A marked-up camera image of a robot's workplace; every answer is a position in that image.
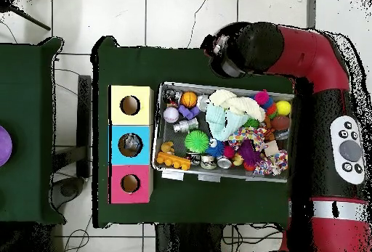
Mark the mint green cloth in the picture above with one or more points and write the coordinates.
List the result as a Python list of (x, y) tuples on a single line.
[(218, 121)]

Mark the orange rubber toy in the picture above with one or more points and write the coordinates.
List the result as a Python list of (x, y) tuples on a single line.
[(173, 161)]

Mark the cream yellow cloth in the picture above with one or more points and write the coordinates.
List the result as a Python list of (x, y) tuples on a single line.
[(238, 104)]

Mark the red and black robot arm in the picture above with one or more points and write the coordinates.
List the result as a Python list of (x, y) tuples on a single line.
[(314, 54)]

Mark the clear mesh bin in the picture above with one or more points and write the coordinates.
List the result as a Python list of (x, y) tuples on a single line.
[(232, 176)]

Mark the wooden box with three holes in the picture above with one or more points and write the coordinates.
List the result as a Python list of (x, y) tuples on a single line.
[(116, 123)]

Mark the green spiky ball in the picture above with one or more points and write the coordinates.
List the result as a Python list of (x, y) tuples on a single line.
[(197, 141)]

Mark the white ball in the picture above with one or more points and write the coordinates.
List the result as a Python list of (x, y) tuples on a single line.
[(171, 115)]

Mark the small orange basketball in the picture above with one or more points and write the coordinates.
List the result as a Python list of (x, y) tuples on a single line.
[(189, 98)]

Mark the silver can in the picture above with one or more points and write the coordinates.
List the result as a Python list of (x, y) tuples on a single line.
[(203, 102)]

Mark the polka dot cloth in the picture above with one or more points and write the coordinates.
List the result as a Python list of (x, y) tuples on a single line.
[(249, 137)]

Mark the pink spiky ball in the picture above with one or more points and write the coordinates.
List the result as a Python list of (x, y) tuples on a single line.
[(261, 97)]

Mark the brown toy football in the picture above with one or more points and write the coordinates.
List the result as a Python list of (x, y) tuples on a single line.
[(281, 122)]

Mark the green side table cloth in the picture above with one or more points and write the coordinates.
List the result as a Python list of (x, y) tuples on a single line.
[(35, 77)]

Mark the purple disc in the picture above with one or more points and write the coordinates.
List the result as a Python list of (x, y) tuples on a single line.
[(4, 145)]

